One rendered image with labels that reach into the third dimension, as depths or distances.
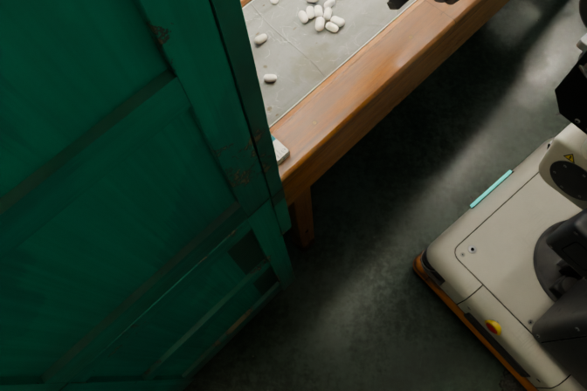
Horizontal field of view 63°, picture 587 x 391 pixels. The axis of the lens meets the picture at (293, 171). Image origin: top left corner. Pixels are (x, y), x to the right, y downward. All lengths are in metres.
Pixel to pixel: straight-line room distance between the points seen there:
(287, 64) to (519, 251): 0.86
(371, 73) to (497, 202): 0.65
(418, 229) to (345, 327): 0.43
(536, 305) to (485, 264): 0.17
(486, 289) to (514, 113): 0.83
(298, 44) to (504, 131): 1.07
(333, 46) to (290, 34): 0.11
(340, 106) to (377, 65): 0.14
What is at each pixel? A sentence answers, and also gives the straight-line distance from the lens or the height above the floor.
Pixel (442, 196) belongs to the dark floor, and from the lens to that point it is 1.83.
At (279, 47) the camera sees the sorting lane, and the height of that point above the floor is 0.74.
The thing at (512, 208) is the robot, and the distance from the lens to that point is 1.57.
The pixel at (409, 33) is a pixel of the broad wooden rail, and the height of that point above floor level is 0.76.
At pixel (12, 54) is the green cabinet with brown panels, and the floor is 1.41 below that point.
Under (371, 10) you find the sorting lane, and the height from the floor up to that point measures 0.74.
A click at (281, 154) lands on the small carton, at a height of 0.79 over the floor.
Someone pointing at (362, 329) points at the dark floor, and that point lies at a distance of 1.68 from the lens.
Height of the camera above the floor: 1.67
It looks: 67 degrees down
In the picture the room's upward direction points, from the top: 9 degrees counter-clockwise
